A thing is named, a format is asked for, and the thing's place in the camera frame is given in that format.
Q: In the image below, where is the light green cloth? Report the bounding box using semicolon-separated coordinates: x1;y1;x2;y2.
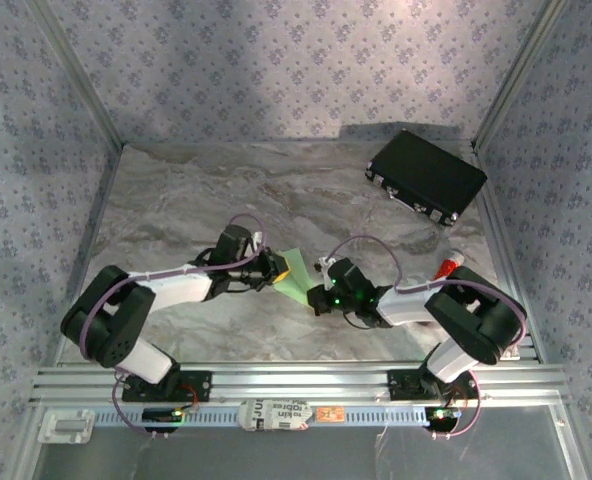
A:
274;247;323;307

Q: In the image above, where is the red white small bottle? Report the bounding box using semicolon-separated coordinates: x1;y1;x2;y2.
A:
434;246;462;279

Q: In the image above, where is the printed white paper roll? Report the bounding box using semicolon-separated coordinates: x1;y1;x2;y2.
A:
238;398;313;432

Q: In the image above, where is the black hard case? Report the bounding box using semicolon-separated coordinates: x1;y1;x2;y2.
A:
364;128;488;222

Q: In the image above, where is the clear acrylic panel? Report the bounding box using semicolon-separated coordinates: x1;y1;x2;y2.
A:
30;402;585;480

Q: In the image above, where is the black controller board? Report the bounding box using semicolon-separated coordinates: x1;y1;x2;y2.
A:
142;407;185;434
424;405;463;432

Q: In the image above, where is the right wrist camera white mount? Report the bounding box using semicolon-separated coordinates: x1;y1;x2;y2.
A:
317;255;338;290

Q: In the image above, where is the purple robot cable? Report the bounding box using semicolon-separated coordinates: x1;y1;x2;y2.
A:
320;234;529;441
78;213;267;441

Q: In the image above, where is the long aluminium mounting rail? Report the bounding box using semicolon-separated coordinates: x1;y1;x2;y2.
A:
29;363;570;404

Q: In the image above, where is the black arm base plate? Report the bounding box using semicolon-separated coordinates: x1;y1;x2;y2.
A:
121;370;213;404
388;368;480;401

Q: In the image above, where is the aluminium table side rail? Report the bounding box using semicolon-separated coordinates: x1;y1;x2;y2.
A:
473;144;547;364
55;143;125;365

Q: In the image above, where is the grey slotted cable duct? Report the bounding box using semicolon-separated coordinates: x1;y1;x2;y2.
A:
93;403;430;429

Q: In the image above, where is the grey metal bracket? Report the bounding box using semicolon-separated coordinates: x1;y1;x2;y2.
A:
37;408;96;445

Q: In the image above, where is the aluminium frame post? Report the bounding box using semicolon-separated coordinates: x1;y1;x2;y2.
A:
25;0;127;149
470;0;572;151

